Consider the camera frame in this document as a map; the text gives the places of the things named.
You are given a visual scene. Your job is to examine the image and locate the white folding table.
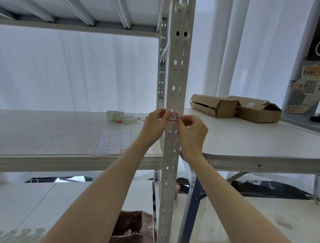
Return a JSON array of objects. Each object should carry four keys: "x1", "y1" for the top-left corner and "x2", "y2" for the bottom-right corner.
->
[{"x1": 178, "y1": 108, "x2": 320, "y2": 243}]

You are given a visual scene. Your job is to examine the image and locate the long brown cardboard box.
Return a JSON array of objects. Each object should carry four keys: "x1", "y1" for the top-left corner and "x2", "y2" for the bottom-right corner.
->
[{"x1": 189, "y1": 94, "x2": 241, "y2": 118}]

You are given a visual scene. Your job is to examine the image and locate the orange and white poster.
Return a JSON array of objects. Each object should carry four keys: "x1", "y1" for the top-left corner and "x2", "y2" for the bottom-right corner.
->
[{"x1": 291, "y1": 64, "x2": 320, "y2": 105}]

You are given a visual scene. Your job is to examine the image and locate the person's right hand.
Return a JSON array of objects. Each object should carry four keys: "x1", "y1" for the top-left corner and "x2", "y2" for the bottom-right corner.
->
[{"x1": 176, "y1": 114, "x2": 209, "y2": 161}]

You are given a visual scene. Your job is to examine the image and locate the red bordered label sheet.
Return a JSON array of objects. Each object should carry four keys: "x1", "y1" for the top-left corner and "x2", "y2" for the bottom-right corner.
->
[{"x1": 92, "y1": 129, "x2": 132, "y2": 159}]

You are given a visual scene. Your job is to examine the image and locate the black sign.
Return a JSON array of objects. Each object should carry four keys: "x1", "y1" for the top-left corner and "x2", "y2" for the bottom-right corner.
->
[{"x1": 306, "y1": 37, "x2": 320, "y2": 61}]

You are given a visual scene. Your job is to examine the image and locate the white low shelf board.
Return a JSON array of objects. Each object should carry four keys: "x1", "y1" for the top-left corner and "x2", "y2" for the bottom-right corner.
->
[{"x1": 0, "y1": 180, "x2": 156, "y2": 243}]

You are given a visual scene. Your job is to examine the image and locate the white perforated shelf post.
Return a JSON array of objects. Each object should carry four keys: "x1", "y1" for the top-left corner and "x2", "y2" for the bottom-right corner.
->
[
  {"x1": 157, "y1": 0, "x2": 196, "y2": 243},
  {"x1": 156, "y1": 17, "x2": 168, "y2": 181}
]

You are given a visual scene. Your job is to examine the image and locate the white ribbed metal shelf board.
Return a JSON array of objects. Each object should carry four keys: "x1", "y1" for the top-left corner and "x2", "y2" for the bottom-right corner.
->
[{"x1": 0, "y1": 0, "x2": 168, "y2": 38}]

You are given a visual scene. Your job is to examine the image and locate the white sheer curtain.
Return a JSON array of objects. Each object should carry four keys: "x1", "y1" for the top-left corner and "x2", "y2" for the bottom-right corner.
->
[{"x1": 0, "y1": 0, "x2": 316, "y2": 201}]

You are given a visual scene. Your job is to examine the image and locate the open brown cardboard box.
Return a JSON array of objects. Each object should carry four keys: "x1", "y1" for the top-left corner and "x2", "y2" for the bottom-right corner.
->
[{"x1": 227, "y1": 95, "x2": 283, "y2": 124}]

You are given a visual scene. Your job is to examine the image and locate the small orange white card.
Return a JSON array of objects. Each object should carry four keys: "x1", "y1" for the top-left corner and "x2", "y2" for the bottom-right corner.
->
[{"x1": 286, "y1": 104, "x2": 309, "y2": 114}]

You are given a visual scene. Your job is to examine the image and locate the person's right forearm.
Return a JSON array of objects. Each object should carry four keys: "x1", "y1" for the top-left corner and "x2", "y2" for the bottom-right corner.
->
[{"x1": 184, "y1": 153, "x2": 292, "y2": 243}]

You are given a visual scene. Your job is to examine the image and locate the white paper roll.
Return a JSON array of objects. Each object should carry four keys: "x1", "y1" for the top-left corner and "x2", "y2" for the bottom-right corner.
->
[{"x1": 106, "y1": 110, "x2": 125, "y2": 122}]

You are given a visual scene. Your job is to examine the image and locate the person's left hand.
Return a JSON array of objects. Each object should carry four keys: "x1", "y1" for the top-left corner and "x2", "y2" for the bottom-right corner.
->
[{"x1": 139, "y1": 108, "x2": 171, "y2": 146}]

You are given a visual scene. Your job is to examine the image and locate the brown plastic bag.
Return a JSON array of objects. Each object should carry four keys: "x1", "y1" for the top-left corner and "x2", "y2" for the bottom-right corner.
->
[{"x1": 111, "y1": 210, "x2": 157, "y2": 243}]

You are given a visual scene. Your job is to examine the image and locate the person's left forearm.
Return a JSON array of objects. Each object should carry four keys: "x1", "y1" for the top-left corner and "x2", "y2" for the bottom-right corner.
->
[{"x1": 41, "y1": 138, "x2": 160, "y2": 243}]

